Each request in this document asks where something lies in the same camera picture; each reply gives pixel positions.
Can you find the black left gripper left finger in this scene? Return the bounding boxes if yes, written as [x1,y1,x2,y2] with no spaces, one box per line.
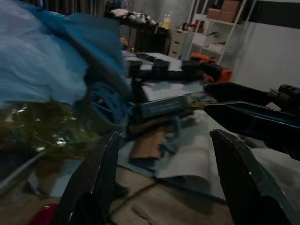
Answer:
[57,132,121,225]

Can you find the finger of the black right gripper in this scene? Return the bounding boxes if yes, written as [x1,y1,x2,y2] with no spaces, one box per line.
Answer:
[203,82,279,106]
[203,101,300,161]

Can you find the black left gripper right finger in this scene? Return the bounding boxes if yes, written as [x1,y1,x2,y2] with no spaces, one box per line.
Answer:
[210,129,300,225]

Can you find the black orange power tool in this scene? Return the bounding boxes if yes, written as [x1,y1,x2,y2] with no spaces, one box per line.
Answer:
[181,52,233,84]

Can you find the white shelf rack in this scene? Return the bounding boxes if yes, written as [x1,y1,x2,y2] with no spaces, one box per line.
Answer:
[187,0,261,66]

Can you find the red plastic object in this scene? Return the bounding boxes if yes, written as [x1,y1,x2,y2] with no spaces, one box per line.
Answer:
[29,202,60,225]

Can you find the white open box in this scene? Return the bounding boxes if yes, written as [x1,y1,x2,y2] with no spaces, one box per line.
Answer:
[192,32,214,46]

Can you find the white paper sheet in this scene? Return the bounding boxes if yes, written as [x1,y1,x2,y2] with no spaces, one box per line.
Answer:
[117,110,225,202]

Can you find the white flat panel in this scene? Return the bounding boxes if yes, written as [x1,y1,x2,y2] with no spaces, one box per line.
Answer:
[140,81,207,101]

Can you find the brown cardboard piece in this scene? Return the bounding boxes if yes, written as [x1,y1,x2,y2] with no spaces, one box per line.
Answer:
[127,117,174,134]
[128,130,167,160]

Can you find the shiny green foil wrapper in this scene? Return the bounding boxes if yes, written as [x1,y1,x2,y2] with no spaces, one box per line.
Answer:
[0,100,106,160]

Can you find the dark brown box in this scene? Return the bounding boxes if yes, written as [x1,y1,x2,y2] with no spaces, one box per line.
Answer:
[195,20,207,33]

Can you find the white drawer cabinet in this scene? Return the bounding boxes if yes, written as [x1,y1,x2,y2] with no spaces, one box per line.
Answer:
[168,29,195,59]

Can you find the blue printed carton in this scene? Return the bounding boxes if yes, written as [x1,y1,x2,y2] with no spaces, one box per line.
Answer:
[133,95,195,118]

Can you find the brown cardboard box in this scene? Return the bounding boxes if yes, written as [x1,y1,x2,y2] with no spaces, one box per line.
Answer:
[219,10,237,23]
[206,8,222,21]
[221,0,242,14]

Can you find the dark side table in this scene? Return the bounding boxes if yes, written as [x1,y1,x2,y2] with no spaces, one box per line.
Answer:
[119,14,172,54]

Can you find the blue plastic bag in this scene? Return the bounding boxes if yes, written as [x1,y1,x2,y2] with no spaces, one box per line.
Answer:
[0,0,132,125]

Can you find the white folded cloth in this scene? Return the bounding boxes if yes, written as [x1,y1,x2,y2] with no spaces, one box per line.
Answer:
[110,8,129,17]

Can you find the black metal frame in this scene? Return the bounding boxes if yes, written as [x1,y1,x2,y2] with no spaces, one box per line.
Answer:
[127,52,204,101]

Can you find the blue ribbed strap roll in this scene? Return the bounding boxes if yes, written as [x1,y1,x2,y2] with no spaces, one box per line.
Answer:
[89,82,132,125]

